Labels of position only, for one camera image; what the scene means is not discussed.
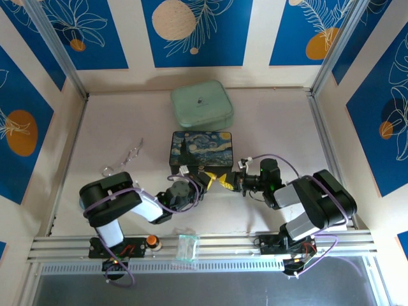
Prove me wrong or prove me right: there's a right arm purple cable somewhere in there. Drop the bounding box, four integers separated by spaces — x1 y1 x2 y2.
251 154 350 278

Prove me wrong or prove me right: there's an aluminium table edge rail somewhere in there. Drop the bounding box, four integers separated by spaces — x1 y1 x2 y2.
27 231 379 263

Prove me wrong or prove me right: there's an aluminium side rail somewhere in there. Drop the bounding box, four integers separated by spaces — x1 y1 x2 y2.
307 91 363 232
46 92 90 238

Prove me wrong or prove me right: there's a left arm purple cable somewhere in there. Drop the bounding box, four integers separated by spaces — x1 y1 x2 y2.
83 178 205 287

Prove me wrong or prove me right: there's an aluminium corner post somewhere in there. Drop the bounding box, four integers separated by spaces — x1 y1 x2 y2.
309 0 375 98
22 0 90 99

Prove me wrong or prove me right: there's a slotted grey cable duct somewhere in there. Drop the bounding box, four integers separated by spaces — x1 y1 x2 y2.
38 256 372 277

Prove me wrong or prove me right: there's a starry night tin box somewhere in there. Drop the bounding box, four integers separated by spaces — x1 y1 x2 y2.
168 130 235 175

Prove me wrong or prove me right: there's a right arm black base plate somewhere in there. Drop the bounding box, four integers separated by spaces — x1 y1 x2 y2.
258 235 318 256

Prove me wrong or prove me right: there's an orange button on rail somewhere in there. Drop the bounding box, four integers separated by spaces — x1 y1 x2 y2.
145 235 163 252

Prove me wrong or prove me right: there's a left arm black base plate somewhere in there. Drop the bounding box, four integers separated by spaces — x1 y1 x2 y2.
88 237 147 259

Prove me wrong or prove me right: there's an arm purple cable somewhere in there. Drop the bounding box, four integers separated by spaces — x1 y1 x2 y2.
83 178 205 287
251 154 350 278

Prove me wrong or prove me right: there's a pale green square tin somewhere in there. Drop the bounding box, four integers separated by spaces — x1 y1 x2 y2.
170 80 235 130

